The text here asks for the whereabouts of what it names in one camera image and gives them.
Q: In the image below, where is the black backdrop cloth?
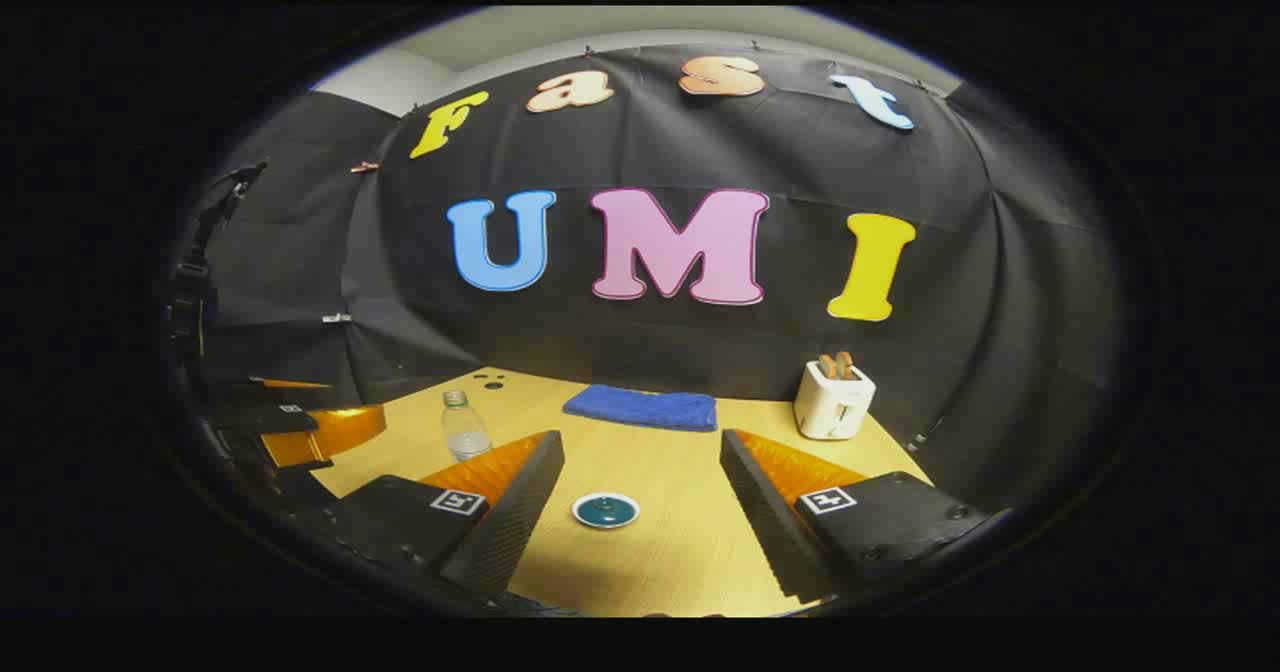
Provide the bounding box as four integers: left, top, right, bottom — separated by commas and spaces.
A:
175, 44, 1126, 513

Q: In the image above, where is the blue folded towel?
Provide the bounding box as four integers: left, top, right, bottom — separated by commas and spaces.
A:
562, 384, 719, 433

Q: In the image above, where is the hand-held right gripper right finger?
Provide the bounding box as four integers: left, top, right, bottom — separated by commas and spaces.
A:
720, 429, 1001, 603

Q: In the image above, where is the white toaster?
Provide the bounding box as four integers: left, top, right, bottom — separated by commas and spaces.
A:
793, 359, 877, 442

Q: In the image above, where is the clear plastic water bottle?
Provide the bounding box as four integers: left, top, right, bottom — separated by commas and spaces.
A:
441, 389, 493, 463

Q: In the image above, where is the black metal stand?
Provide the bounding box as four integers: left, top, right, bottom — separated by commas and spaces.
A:
168, 160, 271, 373

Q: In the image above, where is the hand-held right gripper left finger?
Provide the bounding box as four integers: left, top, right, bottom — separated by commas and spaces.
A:
333, 430, 567, 601

